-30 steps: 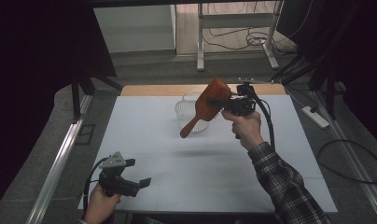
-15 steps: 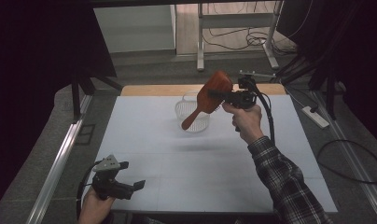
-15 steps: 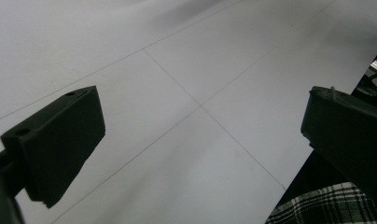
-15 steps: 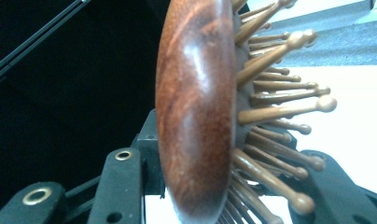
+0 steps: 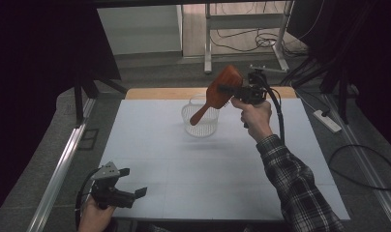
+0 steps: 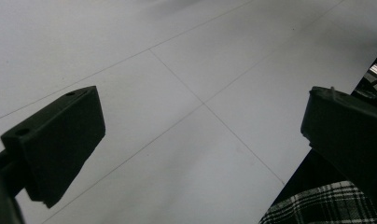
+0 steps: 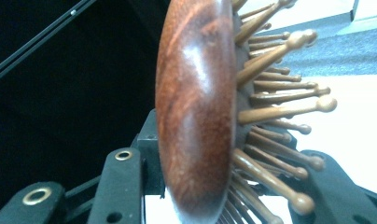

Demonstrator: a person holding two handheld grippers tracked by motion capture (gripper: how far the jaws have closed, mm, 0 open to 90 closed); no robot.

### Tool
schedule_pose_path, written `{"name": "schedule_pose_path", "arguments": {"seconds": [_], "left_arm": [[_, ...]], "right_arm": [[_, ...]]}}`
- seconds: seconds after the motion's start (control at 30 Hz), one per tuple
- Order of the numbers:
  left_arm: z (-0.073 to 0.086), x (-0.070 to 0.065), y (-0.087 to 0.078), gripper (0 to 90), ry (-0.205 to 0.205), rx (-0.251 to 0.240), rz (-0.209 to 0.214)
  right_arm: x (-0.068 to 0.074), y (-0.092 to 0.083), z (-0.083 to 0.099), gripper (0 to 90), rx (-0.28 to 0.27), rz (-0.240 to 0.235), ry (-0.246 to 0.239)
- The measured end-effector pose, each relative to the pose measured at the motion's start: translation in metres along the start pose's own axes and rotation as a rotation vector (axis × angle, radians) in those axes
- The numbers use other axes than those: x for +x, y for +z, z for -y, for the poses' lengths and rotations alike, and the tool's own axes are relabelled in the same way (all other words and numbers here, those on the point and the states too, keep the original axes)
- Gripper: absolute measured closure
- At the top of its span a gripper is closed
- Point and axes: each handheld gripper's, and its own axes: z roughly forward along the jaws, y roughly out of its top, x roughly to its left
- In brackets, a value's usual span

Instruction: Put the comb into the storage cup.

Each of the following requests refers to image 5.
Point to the person's left hand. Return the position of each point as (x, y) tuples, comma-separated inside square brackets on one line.
[(93, 219)]

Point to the pale blue table mat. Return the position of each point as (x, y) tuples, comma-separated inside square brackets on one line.
[(184, 180)]

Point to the white power strip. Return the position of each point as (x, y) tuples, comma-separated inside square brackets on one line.
[(327, 121)]

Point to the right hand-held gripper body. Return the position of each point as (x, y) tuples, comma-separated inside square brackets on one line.
[(250, 93)]

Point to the white metal desk frame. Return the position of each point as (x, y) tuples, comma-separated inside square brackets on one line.
[(208, 48)]

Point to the white plastic mesh basket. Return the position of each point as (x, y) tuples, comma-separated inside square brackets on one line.
[(203, 127)]

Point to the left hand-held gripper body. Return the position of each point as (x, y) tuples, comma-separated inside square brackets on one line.
[(108, 193)]

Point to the brown wooden hairbrush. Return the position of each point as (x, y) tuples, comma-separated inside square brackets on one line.
[(227, 79)]

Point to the dark curtain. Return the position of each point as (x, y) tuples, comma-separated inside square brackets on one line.
[(29, 64), (377, 64)]

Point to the wooden table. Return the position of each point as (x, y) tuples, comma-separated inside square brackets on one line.
[(158, 93)]

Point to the dark floor grate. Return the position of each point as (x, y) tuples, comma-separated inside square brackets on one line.
[(88, 139)]

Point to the black metal stand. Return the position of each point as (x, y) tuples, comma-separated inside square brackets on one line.
[(78, 103), (343, 103)]

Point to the white wall panel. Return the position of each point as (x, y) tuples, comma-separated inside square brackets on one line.
[(138, 29)]

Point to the aluminium floor rail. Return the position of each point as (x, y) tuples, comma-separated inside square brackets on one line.
[(361, 158), (58, 175)]

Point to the person's right hand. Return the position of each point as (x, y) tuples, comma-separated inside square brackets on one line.
[(256, 119)]

